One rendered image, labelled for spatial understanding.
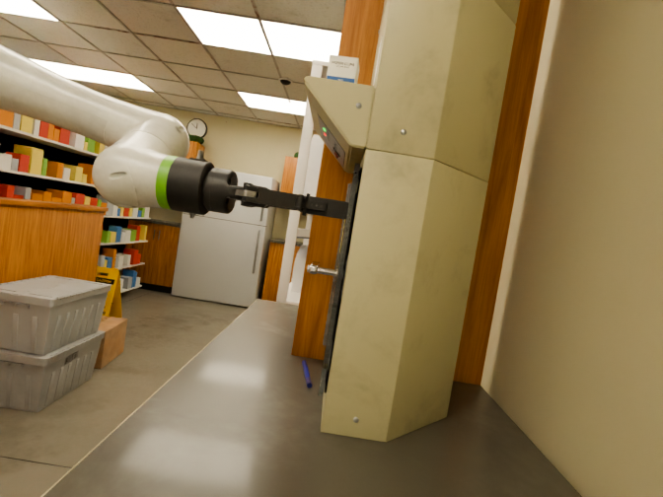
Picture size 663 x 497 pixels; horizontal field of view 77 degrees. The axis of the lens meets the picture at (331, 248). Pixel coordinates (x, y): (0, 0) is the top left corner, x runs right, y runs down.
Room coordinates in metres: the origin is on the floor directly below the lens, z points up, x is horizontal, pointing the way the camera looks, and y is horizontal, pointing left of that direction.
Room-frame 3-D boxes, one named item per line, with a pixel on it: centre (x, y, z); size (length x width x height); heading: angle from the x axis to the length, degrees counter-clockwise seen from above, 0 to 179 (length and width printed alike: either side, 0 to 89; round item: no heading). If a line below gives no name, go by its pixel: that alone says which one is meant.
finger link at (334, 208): (0.71, 0.02, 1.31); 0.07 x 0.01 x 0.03; 90
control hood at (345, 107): (0.83, 0.03, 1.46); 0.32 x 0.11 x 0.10; 0
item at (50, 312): (2.49, 1.64, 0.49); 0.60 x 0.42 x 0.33; 0
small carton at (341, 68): (0.75, 0.03, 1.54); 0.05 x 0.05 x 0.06; 85
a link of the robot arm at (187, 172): (0.72, 0.25, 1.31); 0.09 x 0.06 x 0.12; 0
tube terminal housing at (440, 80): (0.83, -0.15, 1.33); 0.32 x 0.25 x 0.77; 0
